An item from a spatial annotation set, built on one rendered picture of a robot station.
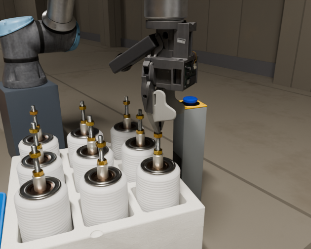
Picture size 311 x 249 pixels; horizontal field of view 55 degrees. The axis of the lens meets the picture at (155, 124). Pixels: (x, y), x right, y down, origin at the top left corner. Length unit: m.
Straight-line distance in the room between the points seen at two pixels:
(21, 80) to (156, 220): 0.73
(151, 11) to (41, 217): 0.40
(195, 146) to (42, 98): 0.58
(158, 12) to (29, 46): 0.70
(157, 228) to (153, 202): 0.05
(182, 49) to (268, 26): 2.27
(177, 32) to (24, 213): 0.41
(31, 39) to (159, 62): 0.69
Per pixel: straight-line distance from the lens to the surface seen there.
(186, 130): 0.83
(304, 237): 0.94
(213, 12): 3.16
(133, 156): 0.71
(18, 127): 1.16
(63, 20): 1.13
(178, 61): 0.52
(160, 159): 0.63
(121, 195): 0.61
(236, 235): 0.88
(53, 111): 1.18
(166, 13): 0.52
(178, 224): 0.65
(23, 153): 0.81
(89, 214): 0.63
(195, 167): 0.90
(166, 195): 0.63
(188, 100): 0.83
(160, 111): 0.57
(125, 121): 0.83
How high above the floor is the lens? 0.57
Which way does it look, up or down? 22 degrees down
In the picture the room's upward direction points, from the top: straight up
